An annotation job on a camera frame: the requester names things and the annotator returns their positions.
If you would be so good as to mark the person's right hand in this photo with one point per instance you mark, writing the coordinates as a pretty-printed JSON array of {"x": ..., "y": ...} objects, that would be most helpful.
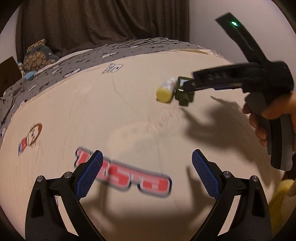
[{"x": 284, "y": 104}]

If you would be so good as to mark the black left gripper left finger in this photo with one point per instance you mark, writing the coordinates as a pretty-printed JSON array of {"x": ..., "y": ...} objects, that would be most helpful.
[{"x": 43, "y": 218}]

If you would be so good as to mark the yellow fluffy garment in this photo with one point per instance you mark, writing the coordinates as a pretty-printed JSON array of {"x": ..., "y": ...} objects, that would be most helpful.
[{"x": 282, "y": 205}]

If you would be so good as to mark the dark green box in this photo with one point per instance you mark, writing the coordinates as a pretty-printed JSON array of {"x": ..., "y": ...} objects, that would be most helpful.
[{"x": 184, "y": 98}]

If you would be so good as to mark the dark wooden headboard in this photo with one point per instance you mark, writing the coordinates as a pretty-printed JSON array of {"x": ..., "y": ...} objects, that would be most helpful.
[{"x": 9, "y": 74}]

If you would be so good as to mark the cream printed duvet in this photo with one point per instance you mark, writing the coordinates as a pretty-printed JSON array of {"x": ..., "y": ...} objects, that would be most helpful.
[{"x": 149, "y": 189}]

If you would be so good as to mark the light blue small item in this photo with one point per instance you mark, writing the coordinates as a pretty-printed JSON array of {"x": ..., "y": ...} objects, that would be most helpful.
[{"x": 30, "y": 75}]

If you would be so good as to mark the brown patterned plush toy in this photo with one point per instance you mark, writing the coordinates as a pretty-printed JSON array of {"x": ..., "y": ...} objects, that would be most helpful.
[{"x": 38, "y": 56}]

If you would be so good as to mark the brown curtain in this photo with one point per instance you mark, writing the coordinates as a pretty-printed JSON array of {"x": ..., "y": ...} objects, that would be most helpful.
[{"x": 70, "y": 26}]

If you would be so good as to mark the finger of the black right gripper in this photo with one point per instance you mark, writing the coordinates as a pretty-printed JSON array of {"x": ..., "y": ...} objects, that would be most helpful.
[{"x": 225, "y": 87}]

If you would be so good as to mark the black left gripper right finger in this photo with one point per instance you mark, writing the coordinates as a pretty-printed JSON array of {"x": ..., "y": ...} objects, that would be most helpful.
[{"x": 251, "y": 220}]

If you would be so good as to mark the grey patterned bed sheet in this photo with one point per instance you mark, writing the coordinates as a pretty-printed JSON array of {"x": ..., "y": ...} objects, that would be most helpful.
[{"x": 26, "y": 88}]

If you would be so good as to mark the white yellow capped tube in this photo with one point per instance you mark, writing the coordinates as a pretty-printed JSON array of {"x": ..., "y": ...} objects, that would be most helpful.
[{"x": 166, "y": 91}]

